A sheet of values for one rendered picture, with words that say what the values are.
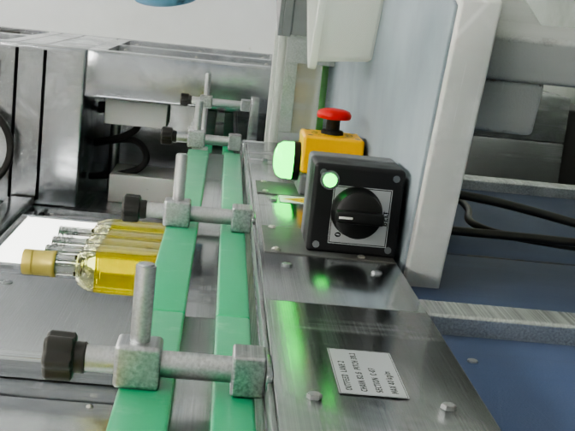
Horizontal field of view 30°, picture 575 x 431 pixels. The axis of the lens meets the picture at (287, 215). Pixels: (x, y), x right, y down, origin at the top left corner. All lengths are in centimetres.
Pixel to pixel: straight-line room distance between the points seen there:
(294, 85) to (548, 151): 106
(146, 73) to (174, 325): 179
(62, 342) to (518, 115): 47
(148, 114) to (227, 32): 266
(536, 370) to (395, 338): 11
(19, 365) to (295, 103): 60
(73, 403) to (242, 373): 81
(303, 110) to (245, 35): 356
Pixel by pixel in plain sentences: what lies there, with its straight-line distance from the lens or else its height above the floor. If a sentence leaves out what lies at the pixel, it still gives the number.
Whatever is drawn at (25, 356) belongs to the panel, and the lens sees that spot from 146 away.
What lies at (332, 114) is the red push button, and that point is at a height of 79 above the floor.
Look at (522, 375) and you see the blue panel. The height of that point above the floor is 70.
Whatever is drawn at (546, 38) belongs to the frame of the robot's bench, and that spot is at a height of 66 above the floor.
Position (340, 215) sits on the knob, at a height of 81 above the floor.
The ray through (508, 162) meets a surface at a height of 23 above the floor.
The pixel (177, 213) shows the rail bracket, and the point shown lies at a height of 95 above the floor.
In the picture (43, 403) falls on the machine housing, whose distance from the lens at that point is 142.
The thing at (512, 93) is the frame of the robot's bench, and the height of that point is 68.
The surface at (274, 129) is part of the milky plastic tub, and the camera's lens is 171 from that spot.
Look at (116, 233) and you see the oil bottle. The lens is 155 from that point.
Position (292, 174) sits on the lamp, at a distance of 124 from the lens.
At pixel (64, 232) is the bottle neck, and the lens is 161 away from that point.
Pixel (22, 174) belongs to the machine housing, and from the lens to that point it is 258.
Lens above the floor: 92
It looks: 4 degrees down
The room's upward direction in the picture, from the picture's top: 85 degrees counter-clockwise
